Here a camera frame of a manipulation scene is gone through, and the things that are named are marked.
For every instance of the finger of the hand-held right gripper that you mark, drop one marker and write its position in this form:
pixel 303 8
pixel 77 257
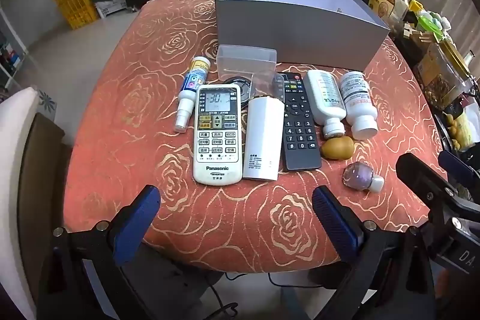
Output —
pixel 420 172
pixel 455 164

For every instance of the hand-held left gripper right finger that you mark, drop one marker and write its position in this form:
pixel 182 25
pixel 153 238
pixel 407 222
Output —
pixel 337 226

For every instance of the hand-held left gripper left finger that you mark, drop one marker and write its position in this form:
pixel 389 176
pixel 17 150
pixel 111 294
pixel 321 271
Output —
pixel 137 222

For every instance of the brown egg-shaped object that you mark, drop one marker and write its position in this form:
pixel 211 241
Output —
pixel 336 147

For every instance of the black remote control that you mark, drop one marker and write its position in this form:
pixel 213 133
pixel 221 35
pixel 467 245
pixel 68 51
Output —
pixel 300 140

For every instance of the white pill bottle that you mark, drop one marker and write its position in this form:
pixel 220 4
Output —
pixel 356 98

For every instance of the white air conditioner remote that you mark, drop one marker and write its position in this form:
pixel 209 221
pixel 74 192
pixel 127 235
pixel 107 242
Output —
pixel 217 155

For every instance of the white cylindrical tube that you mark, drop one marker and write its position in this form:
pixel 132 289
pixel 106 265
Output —
pixel 262 136

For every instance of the small white spray bottle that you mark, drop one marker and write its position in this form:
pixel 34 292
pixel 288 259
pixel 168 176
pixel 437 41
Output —
pixel 193 80

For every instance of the correction tape dispenser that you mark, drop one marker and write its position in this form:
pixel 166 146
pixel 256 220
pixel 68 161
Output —
pixel 245 87

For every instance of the grey cardboard box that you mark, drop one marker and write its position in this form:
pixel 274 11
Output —
pixel 300 31

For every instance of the clear plastic case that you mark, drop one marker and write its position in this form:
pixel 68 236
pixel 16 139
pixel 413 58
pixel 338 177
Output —
pixel 243 61

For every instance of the jar of yellow candies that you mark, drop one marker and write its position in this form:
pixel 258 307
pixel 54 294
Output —
pixel 459 128

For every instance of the purple nail polish bottle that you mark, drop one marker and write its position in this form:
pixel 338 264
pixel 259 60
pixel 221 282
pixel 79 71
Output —
pixel 360 176

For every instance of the glass jar of nuts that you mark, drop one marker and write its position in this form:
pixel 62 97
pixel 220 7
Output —
pixel 440 74

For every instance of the beige chair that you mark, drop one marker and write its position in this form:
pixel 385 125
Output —
pixel 33 162

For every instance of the wooden block puzzle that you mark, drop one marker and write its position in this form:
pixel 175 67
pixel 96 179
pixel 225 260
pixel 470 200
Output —
pixel 416 32

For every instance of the green-lid container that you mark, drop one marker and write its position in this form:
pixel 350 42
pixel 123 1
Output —
pixel 433 24

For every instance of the red rose-pattern tablecloth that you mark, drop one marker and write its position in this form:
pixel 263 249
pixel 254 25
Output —
pixel 150 42

